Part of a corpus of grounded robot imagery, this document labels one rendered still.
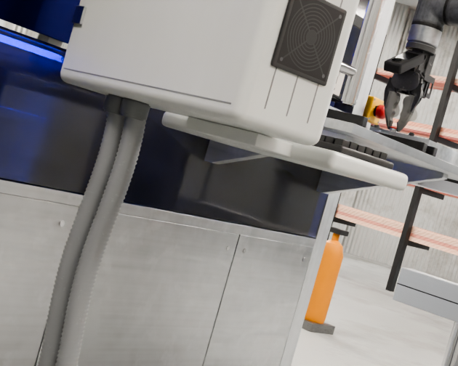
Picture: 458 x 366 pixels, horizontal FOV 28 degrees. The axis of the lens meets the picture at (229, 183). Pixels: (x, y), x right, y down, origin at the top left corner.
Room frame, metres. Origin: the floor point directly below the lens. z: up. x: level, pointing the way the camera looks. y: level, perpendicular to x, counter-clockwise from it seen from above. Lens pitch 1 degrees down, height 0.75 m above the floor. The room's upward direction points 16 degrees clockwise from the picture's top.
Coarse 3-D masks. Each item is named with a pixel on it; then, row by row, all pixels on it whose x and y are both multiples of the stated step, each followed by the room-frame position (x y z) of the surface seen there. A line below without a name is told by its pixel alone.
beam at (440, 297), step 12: (408, 276) 3.18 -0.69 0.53; (420, 276) 3.15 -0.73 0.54; (432, 276) 3.15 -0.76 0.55; (396, 288) 3.19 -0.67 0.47; (408, 288) 3.17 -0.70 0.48; (420, 288) 3.14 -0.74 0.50; (432, 288) 3.12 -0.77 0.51; (444, 288) 3.09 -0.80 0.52; (456, 288) 3.07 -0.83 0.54; (396, 300) 3.19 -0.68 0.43; (408, 300) 3.16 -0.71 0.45; (420, 300) 3.14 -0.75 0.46; (432, 300) 3.11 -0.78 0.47; (444, 300) 3.09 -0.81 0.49; (456, 300) 3.06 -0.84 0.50; (432, 312) 3.10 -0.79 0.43; (444, 312) 3.08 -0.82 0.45; (456, 312) 3.05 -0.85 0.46
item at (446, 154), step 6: (384, 132) 2.15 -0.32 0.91; (390, 132) 2.14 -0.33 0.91; (396, 132) 2.13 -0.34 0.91; (408, 138) 2.11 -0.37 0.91; (414, 138) 2.10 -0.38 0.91; (420, 138) 2.09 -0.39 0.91; (432, 144) 2.09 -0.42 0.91; (438, 144) 2.12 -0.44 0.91; (438, 150) 2.12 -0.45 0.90; (444, 150) 2.15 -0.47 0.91; (450, 150) 2.17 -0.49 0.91; (438, 156) 2.13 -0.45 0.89; (444, 156) 2.16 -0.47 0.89; (450, 156) 2.18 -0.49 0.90; (456, 156) 2.21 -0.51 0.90; (450, 162) 2.19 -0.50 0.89; (456, 162) 2.21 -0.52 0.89
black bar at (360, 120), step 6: (330, 114) 1.82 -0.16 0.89; (336, 114) 1.81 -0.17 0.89; (342, 114) 1.80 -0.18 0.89; (348, 114) 1.79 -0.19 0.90; (354, 114) 1.79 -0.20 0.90; (342, 120) 1.80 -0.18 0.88; (348, 120) 1.79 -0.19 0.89; (354, 120) 1.78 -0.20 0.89; (360, 120) 1.78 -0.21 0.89; (366, 120) 1.78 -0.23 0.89
